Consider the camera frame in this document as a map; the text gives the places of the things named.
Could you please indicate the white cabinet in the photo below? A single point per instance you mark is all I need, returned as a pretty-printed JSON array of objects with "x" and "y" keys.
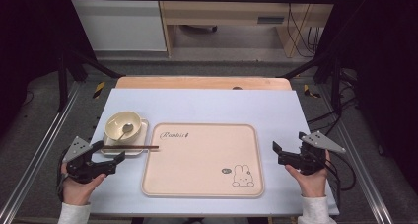
[{"x": 121, "y": 26}]

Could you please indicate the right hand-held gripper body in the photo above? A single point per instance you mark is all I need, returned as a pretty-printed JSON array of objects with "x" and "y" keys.
[{"x": 310, "y": 158}]

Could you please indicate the pink tray with rabbit print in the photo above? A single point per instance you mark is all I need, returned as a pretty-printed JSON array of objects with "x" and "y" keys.
[{"x": 200, "y": 164}]

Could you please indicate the black metal stand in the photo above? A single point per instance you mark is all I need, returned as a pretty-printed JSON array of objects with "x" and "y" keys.
[
  {"x": 335, "y": 86},
  {"x": 62, "y": 82}
]

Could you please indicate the black curtain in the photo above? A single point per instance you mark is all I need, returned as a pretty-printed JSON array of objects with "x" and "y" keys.
[
  {"x": 29, "y": 36},
  {"x": 384, "y": 69}
]

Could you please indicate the grey desk label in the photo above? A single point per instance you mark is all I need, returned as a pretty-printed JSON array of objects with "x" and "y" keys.
[{"x": 270, "y": 20}]

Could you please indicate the metal spoon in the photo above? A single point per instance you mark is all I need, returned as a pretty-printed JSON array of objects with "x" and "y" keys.
[{"x": 126, "y": 128}]

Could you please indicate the yellow black tape strip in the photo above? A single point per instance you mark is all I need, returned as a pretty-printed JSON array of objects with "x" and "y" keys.
[
  {"x": 99, "y": 89},
  {"x": 308, "y": 90}
]

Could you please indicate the wooden desk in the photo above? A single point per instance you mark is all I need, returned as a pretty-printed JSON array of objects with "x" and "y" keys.
[{"x": 223, "y": 12}]

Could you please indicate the person's left hand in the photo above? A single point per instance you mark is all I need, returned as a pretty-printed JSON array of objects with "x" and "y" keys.
[{"x": 77, "y": 192}]

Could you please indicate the pale blue table board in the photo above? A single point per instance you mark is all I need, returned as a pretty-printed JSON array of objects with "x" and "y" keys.
[{"x": 203, "y": 105}]

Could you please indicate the square cream plate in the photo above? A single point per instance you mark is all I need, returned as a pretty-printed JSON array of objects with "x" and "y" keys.
[{"x": 142, "y": 141}]

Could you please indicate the person's right hand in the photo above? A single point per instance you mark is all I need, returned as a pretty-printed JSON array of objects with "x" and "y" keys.
[{"x": 312, "y": 186}]

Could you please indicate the cream bowl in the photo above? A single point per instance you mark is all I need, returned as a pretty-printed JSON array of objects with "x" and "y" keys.
[{"x": 113, "y": 125}]

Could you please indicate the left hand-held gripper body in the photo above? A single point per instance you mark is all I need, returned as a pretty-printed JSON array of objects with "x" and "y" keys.
[{"x": 79, "y": 150}]

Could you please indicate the aluminium rail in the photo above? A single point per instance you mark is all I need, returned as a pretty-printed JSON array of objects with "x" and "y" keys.
[
  {"x": 361, "y": 171},
  {"x": 42, "y": 141}
]

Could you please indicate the wooden table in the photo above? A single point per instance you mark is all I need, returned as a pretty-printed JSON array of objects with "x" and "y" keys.
[{"x": 184, "y": 82}]

